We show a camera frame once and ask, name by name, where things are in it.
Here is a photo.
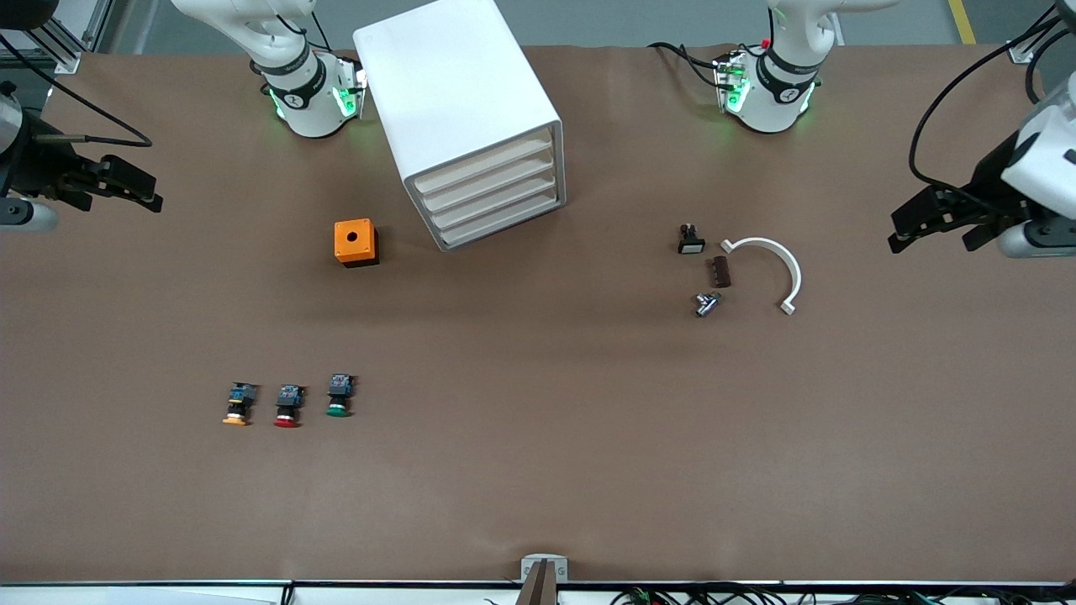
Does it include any green push button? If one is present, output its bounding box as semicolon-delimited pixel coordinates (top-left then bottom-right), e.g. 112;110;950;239
325;373;355;418

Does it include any yellow push button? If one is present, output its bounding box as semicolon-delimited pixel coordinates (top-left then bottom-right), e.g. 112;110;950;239
222;381;258;427

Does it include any red push button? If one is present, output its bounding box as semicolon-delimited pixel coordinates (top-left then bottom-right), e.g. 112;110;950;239
272;383;307;429

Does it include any white table edge strip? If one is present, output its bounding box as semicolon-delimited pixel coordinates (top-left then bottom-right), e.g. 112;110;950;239
0;578;1076;605

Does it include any brown table cover sheet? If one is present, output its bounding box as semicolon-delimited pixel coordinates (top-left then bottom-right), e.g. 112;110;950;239
0;44;1076;585

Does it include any aluminium frame profile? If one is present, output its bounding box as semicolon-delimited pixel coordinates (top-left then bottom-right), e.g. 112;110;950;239
34;0;114;72
1009;0;1076;65

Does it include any white curved plastic bracket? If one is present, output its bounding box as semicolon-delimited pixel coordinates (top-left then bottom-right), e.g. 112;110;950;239
720;237;803;317

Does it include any orange button enclosure box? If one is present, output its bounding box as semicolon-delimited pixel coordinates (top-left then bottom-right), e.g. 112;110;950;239
334;218;380;269

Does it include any black arm base cable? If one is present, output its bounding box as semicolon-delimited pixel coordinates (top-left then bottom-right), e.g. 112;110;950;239
647;42;725;89

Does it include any black cable bundle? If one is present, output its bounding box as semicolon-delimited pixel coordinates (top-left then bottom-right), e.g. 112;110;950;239
609;584;1076;605

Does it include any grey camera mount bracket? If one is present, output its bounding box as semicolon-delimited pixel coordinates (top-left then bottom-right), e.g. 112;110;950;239
520;553;570;605

